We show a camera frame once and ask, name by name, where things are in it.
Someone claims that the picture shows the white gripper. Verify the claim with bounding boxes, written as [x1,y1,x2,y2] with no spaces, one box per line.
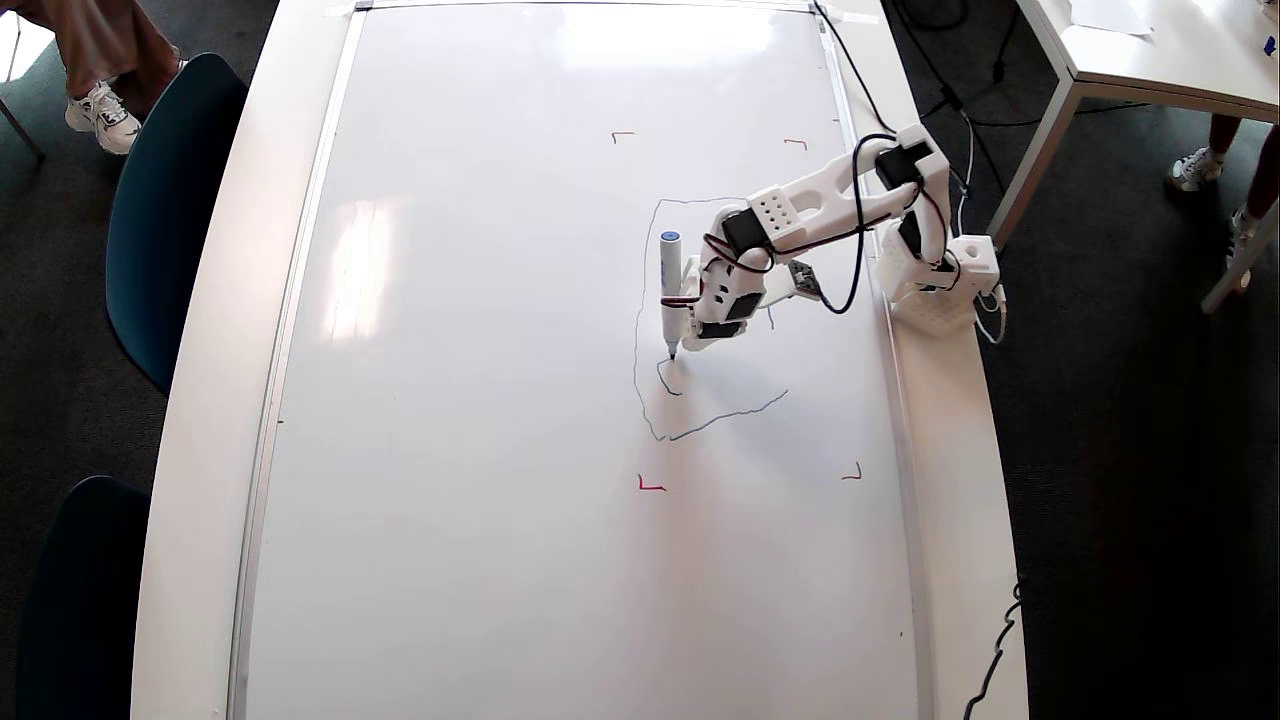
[682,245,773,353]

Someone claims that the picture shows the grey marker pen blue end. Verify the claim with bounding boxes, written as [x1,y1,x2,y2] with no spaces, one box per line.
[658,230,684,363]

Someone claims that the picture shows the white paper sheet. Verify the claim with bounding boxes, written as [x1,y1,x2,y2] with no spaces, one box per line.
[1065,0,1151,39]

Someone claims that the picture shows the white side table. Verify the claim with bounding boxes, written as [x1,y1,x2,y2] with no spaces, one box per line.
[985,0,1280,251]

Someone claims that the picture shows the dark blue chair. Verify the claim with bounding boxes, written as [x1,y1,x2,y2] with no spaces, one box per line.
[105,52,249,396]
[15,475,151,720]

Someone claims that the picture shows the white sneaker with black stripes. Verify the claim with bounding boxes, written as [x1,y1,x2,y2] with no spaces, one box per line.
[65,82,141,156]

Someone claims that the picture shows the brown trouser leg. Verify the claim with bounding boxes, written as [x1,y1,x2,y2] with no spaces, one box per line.
[10,0,186,111]

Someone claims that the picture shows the large whiteboard with metal frame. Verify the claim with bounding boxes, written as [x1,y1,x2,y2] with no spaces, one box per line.
[228,0,936,720]

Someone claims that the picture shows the black camera cable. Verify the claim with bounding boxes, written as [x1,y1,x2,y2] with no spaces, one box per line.
[812,0,906,316]

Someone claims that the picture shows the white cable at robot base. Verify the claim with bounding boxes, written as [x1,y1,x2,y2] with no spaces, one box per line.
[975,283,1009,346]

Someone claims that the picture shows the thin black floor cable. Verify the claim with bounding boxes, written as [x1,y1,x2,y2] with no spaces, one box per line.
[965,100,1151,129]

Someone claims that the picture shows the black coiled cable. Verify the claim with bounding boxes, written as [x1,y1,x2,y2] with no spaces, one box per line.
[962,580,1023,720]

